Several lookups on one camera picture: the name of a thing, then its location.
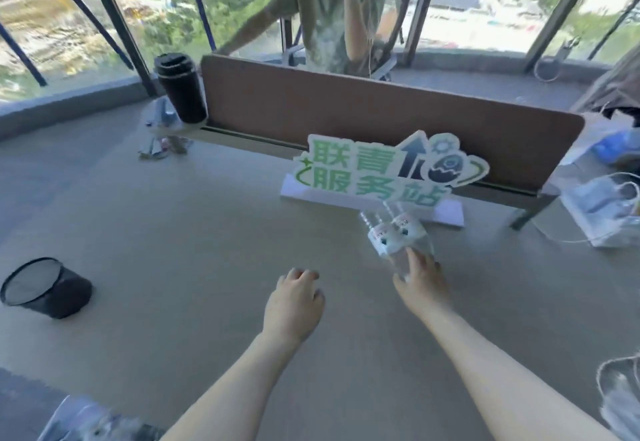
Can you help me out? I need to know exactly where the clear plastic bag with packets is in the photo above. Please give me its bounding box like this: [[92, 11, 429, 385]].
[[559, 174, 640, 249]]

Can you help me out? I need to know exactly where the black mesh pen holder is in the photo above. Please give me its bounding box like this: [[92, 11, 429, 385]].
[[0, 257, 94, 320]]

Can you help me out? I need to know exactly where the black travel tumbler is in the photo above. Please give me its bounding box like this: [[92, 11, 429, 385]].
[[153, 53, 209, 125]]

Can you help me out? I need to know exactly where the crumpled clear plastic bag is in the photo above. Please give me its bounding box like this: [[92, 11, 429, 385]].
[[37, 395, 167, 441]]

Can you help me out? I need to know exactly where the white cable at window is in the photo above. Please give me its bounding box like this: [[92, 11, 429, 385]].
[[532, 36, 582, 83]]

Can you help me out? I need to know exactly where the person's left hand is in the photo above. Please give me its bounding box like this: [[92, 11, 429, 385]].
[[262, 268, 326, 346]]

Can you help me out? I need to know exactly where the brown desk divider panel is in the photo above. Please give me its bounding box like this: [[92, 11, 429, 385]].
[[199, 53, 586, 198]]

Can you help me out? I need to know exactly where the dark metal divider bracket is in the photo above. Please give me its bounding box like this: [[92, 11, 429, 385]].
[[509, 182, 563, 231]]

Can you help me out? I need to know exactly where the green and white cutout sign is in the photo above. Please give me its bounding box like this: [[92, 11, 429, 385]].
[[279, 130, 491, 229]]

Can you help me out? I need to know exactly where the clear bag with blue contents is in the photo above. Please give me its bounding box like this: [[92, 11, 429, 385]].
[[559, 112, 640, 171]]

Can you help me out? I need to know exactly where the person's right forearm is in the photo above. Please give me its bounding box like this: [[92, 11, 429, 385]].
[[419, 303, 623, 441]]

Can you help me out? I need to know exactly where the clear plastic water bottle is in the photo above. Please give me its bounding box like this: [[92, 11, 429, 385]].
[[359, 210, 412, 284], [382, 200, 437, 265]]

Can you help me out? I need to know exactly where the clear plastic bag with cord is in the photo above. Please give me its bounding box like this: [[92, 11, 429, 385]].
[[595, 352, 640, 441]]

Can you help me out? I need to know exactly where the person's right hand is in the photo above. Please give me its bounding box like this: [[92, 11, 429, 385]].
[[392, 248, 454, 317]]

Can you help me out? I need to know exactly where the person's left forearm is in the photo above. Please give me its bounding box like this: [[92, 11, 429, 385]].
[[159, 331, 288, 441]]

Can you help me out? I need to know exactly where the grey garment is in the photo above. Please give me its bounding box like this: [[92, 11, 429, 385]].
[[570, 45, 640, 128]]

